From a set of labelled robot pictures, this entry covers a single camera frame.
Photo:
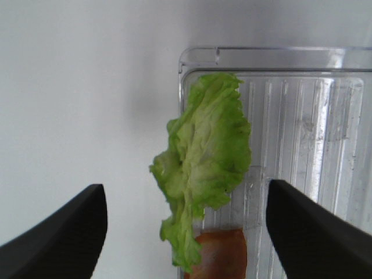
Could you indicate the green lettuce leaf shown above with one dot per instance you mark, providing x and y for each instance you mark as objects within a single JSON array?
[{"x": 207, "y": 157}]

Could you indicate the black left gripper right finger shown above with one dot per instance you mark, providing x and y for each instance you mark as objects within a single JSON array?
[{"x": 310, "y": 241}]

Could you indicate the clear left plastic tray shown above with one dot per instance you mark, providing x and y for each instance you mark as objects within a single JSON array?
[{"x": 310, "y": 115}]

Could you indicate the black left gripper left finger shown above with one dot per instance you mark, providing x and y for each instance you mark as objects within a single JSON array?
[{"x": 67, "y": 244}]

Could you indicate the bacon strip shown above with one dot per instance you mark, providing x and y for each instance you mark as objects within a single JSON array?
[{"x": 223, "y": 255}]

